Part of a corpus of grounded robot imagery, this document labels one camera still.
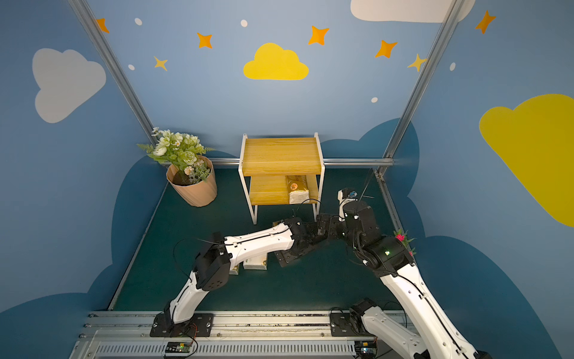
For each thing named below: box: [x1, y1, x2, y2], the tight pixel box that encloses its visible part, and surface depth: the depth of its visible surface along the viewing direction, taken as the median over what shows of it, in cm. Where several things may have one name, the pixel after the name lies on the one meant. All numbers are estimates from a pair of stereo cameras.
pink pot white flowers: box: [136, 127, 219, 208], surface depth 93 cm
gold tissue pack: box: [286, 175, 309, 204], surface depth 87 cm
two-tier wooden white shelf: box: [238, 132, 326, 225], surface depth 84 cm
